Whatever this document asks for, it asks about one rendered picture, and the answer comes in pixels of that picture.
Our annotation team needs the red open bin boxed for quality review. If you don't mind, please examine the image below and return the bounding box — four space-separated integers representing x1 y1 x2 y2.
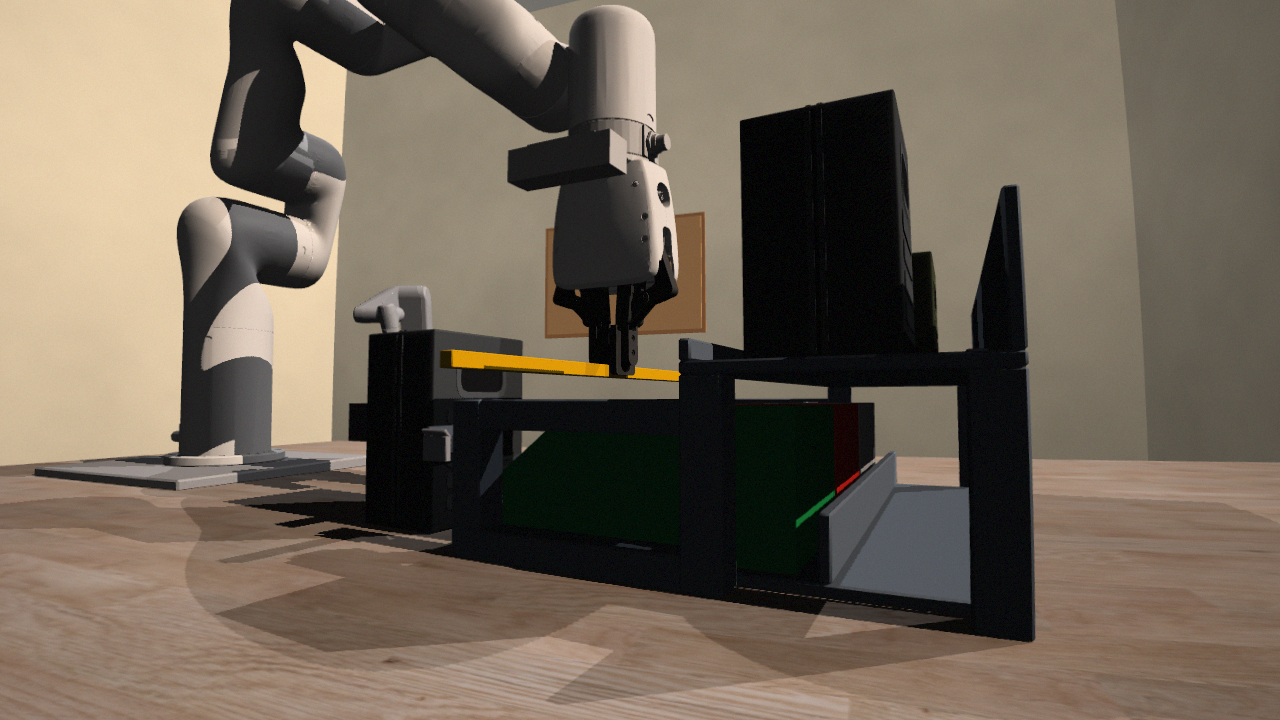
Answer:
735 404 859 498

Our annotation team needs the yellow bar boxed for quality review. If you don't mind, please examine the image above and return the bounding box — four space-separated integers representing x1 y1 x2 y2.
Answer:
440 350 681 382

